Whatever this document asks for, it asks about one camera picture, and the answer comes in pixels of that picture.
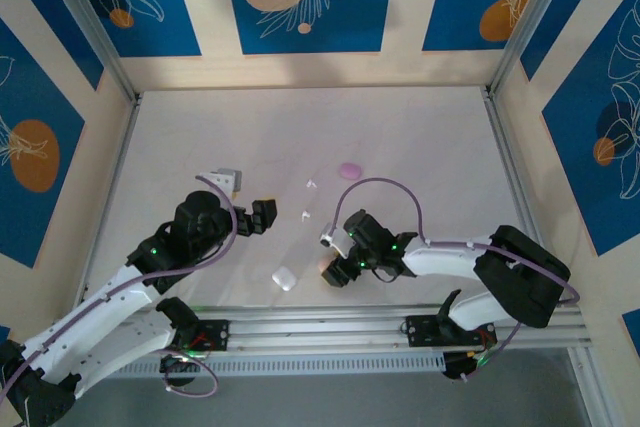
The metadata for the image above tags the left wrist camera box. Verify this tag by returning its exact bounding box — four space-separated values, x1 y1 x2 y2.
196 167 245 199

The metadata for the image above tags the aluminium table side rail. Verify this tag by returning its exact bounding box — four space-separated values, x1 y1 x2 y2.
480 86 561 308
71 95 144 319

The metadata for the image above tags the aluminium frame leg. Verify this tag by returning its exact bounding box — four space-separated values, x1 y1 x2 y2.
567 346 621 427

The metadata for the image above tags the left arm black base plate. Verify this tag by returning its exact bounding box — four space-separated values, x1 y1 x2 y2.
169 318 231 354

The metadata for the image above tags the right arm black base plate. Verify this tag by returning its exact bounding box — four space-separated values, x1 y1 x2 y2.
401 313 500 349

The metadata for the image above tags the aluminium mounting rail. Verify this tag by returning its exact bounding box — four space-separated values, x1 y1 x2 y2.
42 302 595 359

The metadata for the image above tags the aluminium frame post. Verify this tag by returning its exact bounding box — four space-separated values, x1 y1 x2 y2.
35 0 144 104
485 0 579 98

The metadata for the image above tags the grey slotted cable duct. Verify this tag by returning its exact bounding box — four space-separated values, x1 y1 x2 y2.
107 352 447 380

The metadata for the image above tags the black cable connector block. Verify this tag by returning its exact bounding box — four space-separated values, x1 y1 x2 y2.
442 349 497 382
158 351 207 389

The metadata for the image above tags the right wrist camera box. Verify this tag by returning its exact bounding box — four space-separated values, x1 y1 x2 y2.
319 221 355 259

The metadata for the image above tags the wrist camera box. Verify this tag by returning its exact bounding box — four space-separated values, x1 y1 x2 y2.
319 221 355 259
196 167 245 199

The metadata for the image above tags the white earbud charging case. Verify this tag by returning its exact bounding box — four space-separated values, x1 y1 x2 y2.
271 265 298 293

